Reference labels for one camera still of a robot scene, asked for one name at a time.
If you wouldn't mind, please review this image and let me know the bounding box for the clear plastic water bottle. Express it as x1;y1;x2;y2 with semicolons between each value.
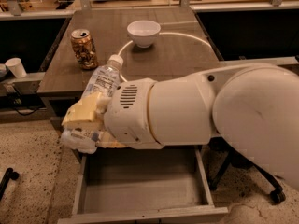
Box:
61;55;123;154

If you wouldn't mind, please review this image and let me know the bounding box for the black power cable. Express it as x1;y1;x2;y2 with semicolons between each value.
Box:
5;87;43;117

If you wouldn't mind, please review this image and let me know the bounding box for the open lower grey drawer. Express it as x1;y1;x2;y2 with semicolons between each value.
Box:
57;147;228;224

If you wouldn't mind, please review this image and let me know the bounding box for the gold drink can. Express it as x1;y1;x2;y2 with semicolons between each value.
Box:
71;29;98;70

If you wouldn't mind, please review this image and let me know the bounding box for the white ceramic bowl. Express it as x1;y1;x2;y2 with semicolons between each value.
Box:
127;20;161;48

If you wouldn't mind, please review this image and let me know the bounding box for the black stand foot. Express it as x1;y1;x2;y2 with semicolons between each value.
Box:
0;168;20;200

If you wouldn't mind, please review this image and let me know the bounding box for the grey drawer cabinet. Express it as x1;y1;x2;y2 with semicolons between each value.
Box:
36;7;232;147

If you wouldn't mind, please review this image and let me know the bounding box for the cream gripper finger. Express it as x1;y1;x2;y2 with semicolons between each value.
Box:
62;91;107;131
96;132;125;148

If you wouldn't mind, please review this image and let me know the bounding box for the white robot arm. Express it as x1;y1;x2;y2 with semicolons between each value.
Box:
63;63;299;189

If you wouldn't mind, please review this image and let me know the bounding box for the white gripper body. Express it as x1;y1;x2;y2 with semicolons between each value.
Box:
104;78;164;149

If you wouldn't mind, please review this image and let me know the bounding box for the closed grey drawer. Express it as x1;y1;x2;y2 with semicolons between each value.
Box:
50;117;64;132

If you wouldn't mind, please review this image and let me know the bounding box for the aluminium frame rail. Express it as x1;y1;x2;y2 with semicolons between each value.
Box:
220;56;299;66

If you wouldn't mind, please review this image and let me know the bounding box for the black office chair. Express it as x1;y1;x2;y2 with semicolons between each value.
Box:
207;140;287;203

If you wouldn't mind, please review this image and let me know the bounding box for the white paper cup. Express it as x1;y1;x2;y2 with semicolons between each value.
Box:
5;58;27;78

